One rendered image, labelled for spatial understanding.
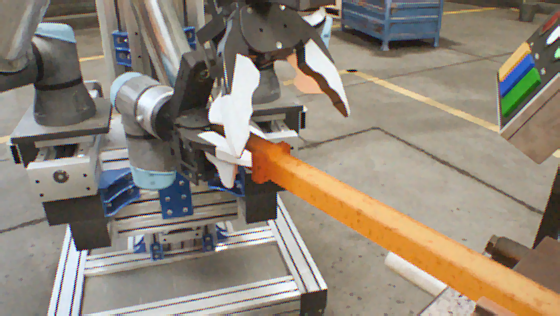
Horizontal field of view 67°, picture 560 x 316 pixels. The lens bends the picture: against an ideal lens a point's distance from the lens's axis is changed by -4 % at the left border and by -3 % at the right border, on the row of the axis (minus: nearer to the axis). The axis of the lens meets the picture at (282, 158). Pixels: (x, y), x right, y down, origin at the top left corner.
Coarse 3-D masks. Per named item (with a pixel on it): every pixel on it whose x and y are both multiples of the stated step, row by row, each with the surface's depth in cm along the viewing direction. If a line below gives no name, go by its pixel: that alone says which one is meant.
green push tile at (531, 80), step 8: (528, 72) 69; (536, 72) 67; (520, 80) 70; (528, 80) 67; (536, 80) 63; (520, 88) 68; (528, 88) 64; (512, 96) 69; (520, 96) 65; (504, 104) 70; (512, 104) 66; (504, 112) 67
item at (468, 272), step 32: (256, 160) 47; (288, 160) 47; (320, 192) 42; (352, 192) 41; (352, 224) 40; (384, 224) 37; (416, 224) 37; (416, 256) 35; (448, 256) 33; (480, 256) 33; (480, 288) 31; (512, 288) 30; (544, 288) 30
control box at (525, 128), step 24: (552, 24) 77; (552, 48) 69; (552, 72) 61; (528, 96) 64; (552, 96) 60; (504, 120) 67; (528, 120) 63; (552, 120) 62; (528, 144) 64; (552, 144) 63
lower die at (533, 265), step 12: (552, 240) 40; (528, 252) 37; (540, 252) 38; (552, 252) 38; (516, 264) 35; (528, 264) 35; (540, 264) 35; (552, 264) 35; (528, 276) 34; (540, 276) 34; (552, 276) 34; (552, 288) 33; (480, 300) 31; (480, 312) 30; (492, 312) 30; (504, 312) 30
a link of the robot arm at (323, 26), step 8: (320, 8) 105; (304, 16) 103; (312, 16) 103; (320, 16) 104; (328, 16) 109; (312, 24) 103; (320, 24) 105; (328, 24) 106; (320, 32) 106; (328, 32) 106; (328, 40) 110
